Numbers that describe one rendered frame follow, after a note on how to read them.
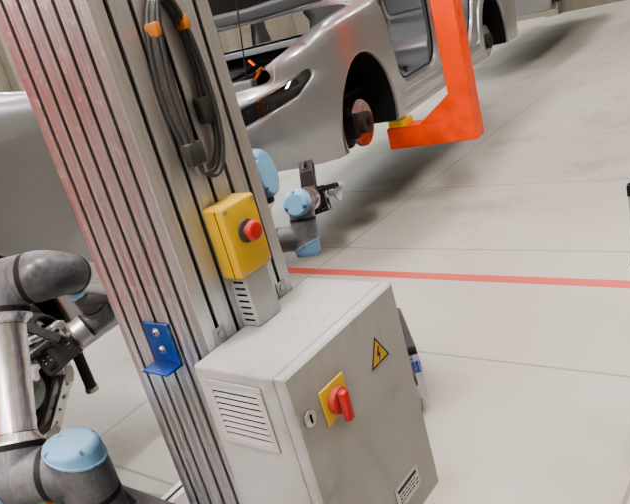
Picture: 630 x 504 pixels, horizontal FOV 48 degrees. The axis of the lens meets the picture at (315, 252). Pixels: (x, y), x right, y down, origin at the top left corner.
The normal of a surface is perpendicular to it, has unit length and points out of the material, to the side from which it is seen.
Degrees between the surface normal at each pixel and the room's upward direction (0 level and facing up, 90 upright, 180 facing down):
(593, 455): 0
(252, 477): 90
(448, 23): 90
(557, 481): 0
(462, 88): 90
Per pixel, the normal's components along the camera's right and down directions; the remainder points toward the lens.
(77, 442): -0.12, -0.93
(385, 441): 0.78, 0.01
